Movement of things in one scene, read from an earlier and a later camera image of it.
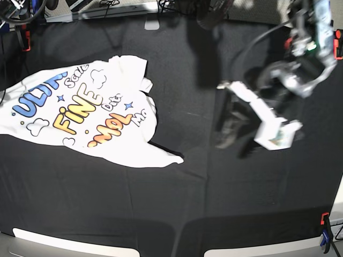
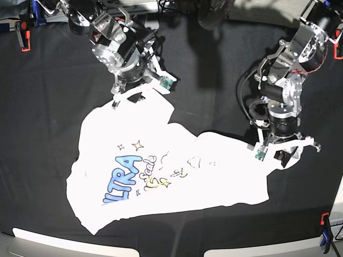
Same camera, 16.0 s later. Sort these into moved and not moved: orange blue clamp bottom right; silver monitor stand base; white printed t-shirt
Moved: white printed t-shirt
Not moved: orange blue clamp bottom right; silver monitor stand base
